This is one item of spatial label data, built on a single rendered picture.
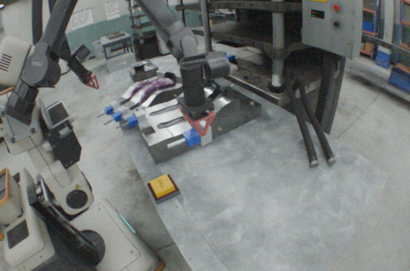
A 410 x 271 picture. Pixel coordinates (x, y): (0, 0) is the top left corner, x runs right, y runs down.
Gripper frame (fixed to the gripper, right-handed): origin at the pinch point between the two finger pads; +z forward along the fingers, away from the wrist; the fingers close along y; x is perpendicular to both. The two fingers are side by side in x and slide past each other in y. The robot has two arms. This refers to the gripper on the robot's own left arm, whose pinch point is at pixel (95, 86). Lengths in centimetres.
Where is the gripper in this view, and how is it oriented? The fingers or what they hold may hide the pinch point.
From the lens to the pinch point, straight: 107.5
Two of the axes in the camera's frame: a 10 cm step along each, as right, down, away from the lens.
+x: -5.4, 7.8, -3.0
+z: 3.7, 5.5, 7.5
